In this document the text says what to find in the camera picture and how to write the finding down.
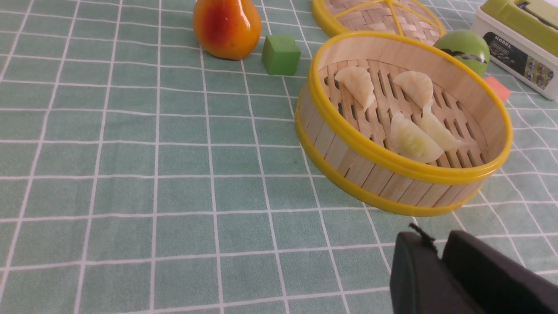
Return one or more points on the woven bamboo steamer lid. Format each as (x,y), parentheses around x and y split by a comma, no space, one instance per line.
(408,18)

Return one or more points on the pale green dumpling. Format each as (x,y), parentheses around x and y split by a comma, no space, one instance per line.
(411,142)
(437,130)

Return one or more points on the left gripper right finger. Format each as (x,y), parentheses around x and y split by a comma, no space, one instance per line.
(498,284)

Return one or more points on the bamboo steamer tray yellow rim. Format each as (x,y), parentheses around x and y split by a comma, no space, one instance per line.
(353,147)

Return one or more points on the green toy apple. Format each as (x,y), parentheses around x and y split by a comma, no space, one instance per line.
(467,47)

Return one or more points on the green foam cube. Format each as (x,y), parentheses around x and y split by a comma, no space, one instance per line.
(280,54)

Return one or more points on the orange red toy pear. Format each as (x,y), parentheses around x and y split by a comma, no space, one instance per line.
(227,29)

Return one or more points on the orange foam cube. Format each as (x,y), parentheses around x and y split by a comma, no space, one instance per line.
(500,89)

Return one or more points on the green lidded white box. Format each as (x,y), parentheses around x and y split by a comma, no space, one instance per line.
(523,39)

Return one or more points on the green checkered tablecloth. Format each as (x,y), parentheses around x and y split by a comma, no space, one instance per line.
(141,175)

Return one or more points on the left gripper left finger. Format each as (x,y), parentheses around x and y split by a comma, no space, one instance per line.
(420,283)

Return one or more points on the white dumpling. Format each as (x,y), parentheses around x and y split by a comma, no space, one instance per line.
(418,86)
(358,83)

